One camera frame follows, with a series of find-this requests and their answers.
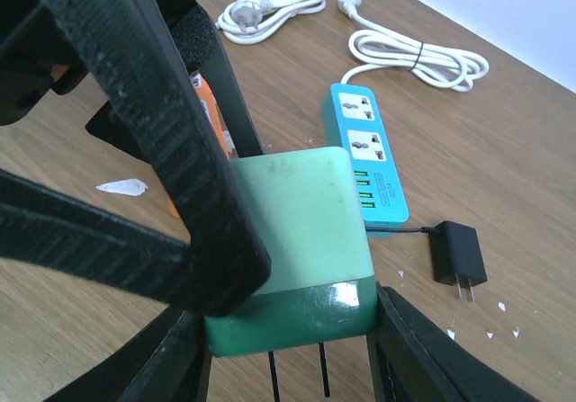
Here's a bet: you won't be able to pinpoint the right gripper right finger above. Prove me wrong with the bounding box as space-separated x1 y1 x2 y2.
366 285 536 401

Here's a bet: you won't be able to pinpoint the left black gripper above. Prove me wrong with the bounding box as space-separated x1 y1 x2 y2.
1 0 149 159

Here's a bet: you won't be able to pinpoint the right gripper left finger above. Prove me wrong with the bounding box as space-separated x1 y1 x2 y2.
48 307 212 401

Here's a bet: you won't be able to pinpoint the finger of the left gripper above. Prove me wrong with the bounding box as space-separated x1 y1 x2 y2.
156 0 263 157
24 0 274 317

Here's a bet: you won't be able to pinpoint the white orange-strip cord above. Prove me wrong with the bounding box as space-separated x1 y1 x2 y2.
214 0 332 46

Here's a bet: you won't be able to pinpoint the orange power strip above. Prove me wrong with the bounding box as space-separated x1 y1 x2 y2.
150 73 239 228

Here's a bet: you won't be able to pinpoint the black power adapter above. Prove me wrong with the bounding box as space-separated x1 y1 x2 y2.
428 220 487 301

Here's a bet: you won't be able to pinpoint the green charger plug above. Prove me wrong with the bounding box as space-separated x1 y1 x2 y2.
204 146 379 398

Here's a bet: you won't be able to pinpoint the teal power strip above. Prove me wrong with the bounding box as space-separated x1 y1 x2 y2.
321 83 410 238

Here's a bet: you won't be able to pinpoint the white teal-strip cord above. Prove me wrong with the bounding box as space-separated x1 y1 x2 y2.
337 0 491 93

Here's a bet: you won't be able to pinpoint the white scrap near green plug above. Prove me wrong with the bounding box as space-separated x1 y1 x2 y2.
96 178 148 197

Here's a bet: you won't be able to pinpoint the white paper scraps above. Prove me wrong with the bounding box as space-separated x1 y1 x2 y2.
397 268 522 343

